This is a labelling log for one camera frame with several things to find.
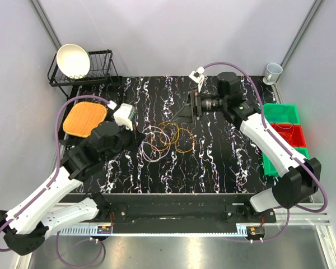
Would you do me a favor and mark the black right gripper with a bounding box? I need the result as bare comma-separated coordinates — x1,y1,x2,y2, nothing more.
170,89,227,125

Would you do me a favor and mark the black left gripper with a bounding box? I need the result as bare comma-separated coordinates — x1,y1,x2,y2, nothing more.
102,120,147,164

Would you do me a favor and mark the white cable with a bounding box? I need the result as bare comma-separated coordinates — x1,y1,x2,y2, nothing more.
140,126,171,163

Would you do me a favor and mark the orange cable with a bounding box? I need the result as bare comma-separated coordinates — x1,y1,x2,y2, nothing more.
279,130,300,146

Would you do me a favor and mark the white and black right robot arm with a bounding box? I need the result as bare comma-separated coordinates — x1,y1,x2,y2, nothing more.
175,67,321,222

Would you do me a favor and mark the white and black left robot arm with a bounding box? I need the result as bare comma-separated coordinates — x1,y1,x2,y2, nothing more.
0,122,145,256

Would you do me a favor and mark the black marbled mat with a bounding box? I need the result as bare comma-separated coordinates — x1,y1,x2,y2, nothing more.
74,76,274,193

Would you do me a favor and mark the black tray under basket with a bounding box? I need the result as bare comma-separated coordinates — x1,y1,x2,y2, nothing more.
58,82,124,145

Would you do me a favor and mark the orange woven basket tray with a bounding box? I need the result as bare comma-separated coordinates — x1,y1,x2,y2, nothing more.
63,101,108,138

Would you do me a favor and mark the green bin far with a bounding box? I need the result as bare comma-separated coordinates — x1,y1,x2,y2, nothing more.
263,103,300,125

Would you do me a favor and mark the green bin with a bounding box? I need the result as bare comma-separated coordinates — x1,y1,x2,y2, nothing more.
263,103,300,125
262,147,310,177

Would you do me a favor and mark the white mug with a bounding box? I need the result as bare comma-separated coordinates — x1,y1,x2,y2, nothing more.
263,63,283,85

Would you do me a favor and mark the green bin near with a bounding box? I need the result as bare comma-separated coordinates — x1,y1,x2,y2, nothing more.
262,147,310,177

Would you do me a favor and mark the white bowl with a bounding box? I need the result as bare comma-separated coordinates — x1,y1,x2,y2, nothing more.
56,44,91,79

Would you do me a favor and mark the red bin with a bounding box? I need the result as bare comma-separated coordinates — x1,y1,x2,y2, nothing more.
270,123,306,147

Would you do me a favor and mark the brown cable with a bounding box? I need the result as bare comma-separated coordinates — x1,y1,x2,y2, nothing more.
128,105,163,124

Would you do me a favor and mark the yellow cable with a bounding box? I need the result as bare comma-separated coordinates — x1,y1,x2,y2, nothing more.
151,120,196,154

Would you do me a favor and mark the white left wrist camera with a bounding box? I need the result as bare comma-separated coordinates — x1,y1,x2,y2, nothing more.
108,101,136,131

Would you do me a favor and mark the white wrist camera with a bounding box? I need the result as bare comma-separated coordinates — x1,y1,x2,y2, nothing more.
189,67,205,93
108,101,136,131

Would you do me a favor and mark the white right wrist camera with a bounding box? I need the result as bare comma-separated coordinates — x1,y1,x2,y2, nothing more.
189,67,205,93

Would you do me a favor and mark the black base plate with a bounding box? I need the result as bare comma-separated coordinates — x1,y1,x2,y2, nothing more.
55,192,278,235

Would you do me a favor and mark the black wire dish rack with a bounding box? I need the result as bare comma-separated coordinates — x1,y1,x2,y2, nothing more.
47,44,123,91

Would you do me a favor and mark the aluminium frame rail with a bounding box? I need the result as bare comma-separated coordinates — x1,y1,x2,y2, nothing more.
15,196,336,268

